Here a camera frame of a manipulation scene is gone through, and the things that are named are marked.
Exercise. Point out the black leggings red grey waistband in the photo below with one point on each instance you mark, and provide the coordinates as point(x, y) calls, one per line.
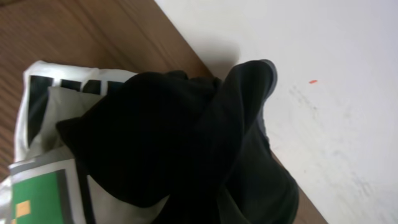
point(199, 143)

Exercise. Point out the white printed folded t-shirt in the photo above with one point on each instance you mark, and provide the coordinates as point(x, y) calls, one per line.
point(47, 184)

